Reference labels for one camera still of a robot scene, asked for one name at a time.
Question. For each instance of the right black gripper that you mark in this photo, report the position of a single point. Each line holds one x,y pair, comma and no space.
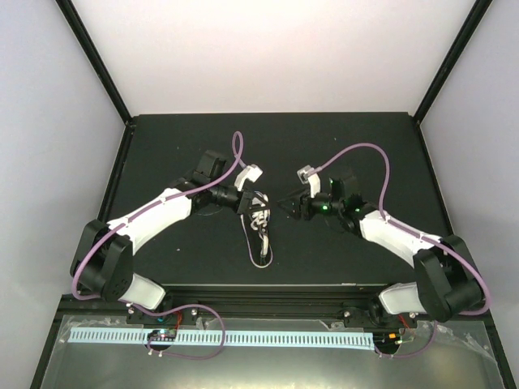
299,202

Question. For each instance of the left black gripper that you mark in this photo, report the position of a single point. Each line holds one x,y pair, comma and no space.
244,205

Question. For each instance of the white shoelace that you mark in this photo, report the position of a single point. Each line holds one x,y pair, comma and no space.
260,215

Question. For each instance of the black sneaker white sole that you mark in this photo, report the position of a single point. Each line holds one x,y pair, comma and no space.
259,247

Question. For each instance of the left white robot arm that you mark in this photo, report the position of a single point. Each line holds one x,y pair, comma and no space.
103,263

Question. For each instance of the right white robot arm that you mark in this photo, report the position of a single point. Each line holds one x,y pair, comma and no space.
444,284

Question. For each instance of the left small circuit board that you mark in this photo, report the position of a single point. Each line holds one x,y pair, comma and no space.
162,335

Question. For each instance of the small circuit board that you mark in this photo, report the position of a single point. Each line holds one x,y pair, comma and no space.
162,335
391,338

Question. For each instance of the right small circuit board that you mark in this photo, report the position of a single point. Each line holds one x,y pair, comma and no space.
391,338

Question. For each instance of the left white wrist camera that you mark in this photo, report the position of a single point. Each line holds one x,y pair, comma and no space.
249,173

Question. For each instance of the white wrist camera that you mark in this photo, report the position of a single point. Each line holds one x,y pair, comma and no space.
249,173
309,176

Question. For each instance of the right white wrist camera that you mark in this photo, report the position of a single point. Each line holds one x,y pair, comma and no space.
309,176

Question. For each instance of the black aluminium mounting rail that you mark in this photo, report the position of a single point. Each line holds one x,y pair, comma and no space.
355,306

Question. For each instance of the white slotted cable duct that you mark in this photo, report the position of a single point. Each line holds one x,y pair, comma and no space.
268,339

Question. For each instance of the left black frame post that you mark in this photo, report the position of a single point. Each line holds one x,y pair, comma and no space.
77,26

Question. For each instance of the black frame post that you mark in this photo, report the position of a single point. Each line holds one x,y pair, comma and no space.
77,26
456,49

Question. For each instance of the right black frame post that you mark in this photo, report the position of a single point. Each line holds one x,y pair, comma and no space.
456,49

